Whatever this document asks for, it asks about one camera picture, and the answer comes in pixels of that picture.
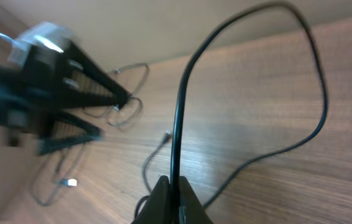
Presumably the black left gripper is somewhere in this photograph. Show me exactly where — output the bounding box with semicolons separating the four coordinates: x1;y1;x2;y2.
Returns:
7;42;129;155

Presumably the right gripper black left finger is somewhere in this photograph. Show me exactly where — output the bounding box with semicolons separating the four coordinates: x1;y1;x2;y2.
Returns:
132;175;171;224

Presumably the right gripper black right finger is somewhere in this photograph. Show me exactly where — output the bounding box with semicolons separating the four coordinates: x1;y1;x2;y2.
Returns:
178;176;213;224

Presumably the black cable bundle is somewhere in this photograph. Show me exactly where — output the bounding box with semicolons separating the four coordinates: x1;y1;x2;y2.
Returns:
134;1;329;218

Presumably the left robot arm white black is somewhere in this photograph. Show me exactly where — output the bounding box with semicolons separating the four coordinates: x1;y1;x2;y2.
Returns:
0;43;131;156

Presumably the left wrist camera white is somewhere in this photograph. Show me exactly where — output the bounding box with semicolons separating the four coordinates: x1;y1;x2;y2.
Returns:
7;21;73;67

